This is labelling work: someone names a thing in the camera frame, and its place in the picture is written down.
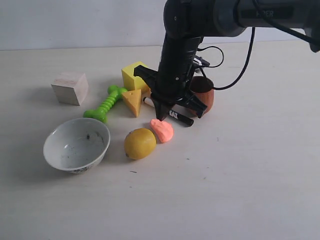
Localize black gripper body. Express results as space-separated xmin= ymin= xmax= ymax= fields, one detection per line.
xmin=133 ymin=37 xmax=207 ymax=118

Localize orange soft putty piece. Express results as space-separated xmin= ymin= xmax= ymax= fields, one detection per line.
xmin=149 ymin=119 xmax=174 ymax=143

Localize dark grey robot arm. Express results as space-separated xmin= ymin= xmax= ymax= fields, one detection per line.
xmin=133 ymin=0 xmax=320 ymax=121

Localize orange cheese wedge toy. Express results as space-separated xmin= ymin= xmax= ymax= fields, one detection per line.
xmin=122 ymin=89 xmax=142 ymax=118

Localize black white marker pen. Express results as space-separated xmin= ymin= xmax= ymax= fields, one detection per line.
xmin=142 ymin=97 xmax=194 ymax=127

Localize brown wooden cup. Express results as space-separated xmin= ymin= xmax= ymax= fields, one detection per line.
xmin=190 ymin=76 xmax=214 ymax=115

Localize yellow foam cube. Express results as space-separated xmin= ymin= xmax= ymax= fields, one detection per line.
xmin=121 ymin=61 xmax=149 ymax=93

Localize yellow lemon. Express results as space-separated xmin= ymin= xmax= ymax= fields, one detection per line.
xmin=124 ymin=128 xmax=157 ymax=160

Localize green plastic bone toy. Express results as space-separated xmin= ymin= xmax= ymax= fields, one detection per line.
xmin=83 ymin=85 xmax=128 ymax=124

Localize light wooden cube block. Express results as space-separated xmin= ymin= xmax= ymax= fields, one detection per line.
xmin=51 ymin=72 xmax=89 ymax=106

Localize white ceramic bowl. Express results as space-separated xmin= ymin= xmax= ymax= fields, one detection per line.
xmin=43 ymin=117 xmax=111 ymax=174

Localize black cable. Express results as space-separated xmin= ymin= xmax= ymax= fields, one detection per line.
xmin=197 ymin=26 xmax=256 ymax=91

